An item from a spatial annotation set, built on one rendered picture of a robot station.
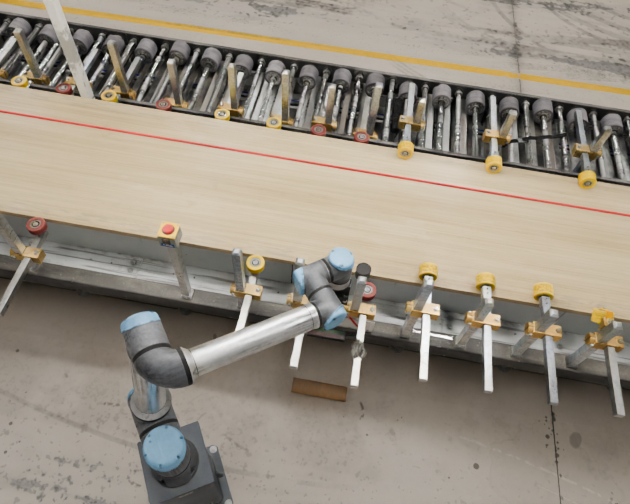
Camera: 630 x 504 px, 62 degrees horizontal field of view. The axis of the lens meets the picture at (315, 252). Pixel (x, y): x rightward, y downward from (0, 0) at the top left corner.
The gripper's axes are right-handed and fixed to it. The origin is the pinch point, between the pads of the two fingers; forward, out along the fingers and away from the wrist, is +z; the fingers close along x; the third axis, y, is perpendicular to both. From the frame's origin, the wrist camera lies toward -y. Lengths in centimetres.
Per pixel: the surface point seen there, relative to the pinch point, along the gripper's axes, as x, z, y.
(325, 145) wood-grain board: 95, 10, -15
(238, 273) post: 6.0, -1.6, -38.1
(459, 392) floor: 11, 100, 81
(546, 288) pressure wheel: 26, 2, 90
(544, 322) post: 6, -5, 85
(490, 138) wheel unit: 114, 5, 69
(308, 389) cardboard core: -5, 92, -3
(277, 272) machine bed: 27.6, 30.0, -26.5
